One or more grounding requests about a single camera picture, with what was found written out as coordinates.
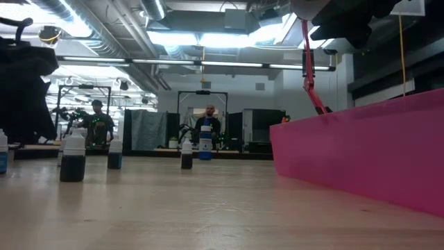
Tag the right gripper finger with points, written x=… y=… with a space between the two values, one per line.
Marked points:
x=354 y=34
x=347 y=17

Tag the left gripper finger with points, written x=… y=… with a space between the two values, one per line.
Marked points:
x=24 y=114

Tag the small dark blue coloring bottle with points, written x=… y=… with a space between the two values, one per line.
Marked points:
x=114 y=161

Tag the pink translucent plastic bin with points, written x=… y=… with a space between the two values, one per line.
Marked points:
x=364 y=156

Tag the large blue coloring bottle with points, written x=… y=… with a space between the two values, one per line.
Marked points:
x=205 y=146

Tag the black background robot arm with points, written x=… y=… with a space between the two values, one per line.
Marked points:
x=185 y=131
x=71 y=114

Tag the wooden background workbench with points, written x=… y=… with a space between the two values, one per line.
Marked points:
x=38 y=147
x=166 y=150

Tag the red desk lamp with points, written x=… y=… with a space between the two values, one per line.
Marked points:
x=309 y=69

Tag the person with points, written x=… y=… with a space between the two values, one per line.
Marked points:
x=98 y=121
x=209 y=111

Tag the black cabinet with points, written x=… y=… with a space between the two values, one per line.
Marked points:
x=267 y=125

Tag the grey curtain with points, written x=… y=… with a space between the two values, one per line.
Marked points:
x=149 y=132

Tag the long ceiling light bar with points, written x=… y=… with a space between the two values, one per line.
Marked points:
x=229 y=64

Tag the white plant pot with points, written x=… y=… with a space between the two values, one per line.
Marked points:
x=173 y=143

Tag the black metal station frame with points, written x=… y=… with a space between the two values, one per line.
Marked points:
x=85 y=87
x=203 y=92

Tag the grey wall vent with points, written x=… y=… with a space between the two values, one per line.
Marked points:
x=260 y=86
x=206 y=85

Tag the silver ventilation duct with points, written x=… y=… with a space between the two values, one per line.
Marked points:
x=154 y=8

